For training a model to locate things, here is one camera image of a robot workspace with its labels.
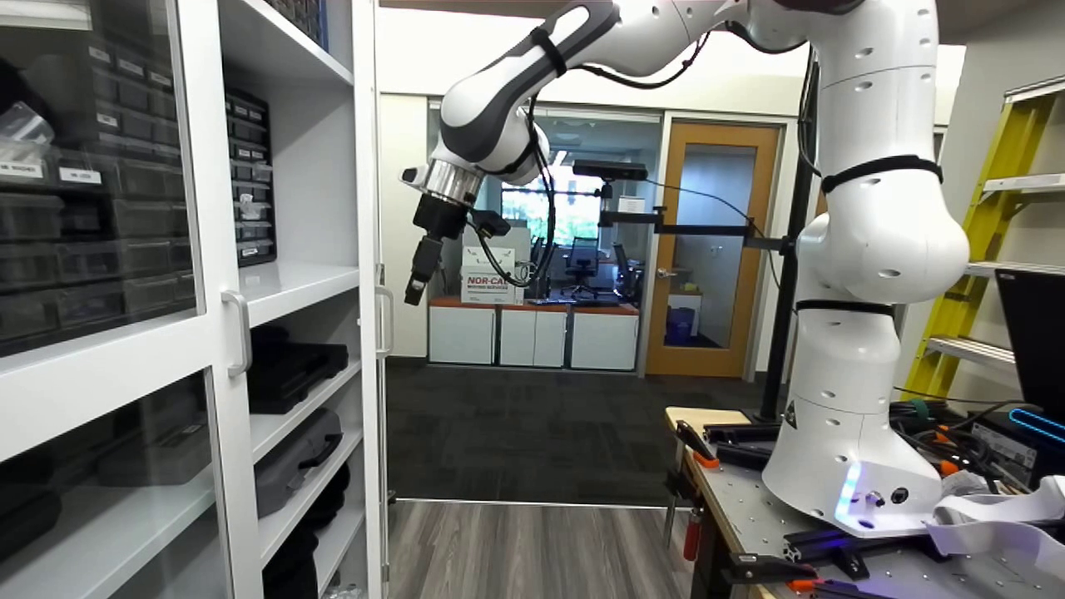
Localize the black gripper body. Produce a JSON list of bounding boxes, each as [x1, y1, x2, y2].
[[408, 192, 464, 282]]

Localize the white glass cabinet door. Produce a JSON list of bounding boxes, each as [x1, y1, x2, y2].
[[0, 0, 264, 599], [367, 0, 392, 599]]

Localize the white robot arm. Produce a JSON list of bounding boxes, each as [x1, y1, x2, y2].
[[405, 0, 968, 540]]

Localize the metal robot base table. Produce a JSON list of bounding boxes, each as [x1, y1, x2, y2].
[[666, 405, 1065, 599]]

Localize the low white cabinet row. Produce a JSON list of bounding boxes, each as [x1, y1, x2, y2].
[[430, 300, 638, 372]]

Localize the white storage cabinet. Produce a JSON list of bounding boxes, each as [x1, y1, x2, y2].
[[0, 0, 385, 599]]

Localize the wooden office door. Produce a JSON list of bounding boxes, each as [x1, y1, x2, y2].
[[645, 120, 783, 380]]

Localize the black case on shelf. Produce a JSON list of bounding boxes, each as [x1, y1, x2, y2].
[[248, 343, 348, 414]]

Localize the black orange clamp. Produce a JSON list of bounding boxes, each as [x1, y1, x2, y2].
[[674, 421, 720, 471]]

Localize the black small parts drawers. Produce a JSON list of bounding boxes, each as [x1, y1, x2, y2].
[[0, 29, 278, 359]]

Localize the yellow step ladder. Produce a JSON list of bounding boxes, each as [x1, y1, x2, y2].
[[903, 88, 1065, 401]]

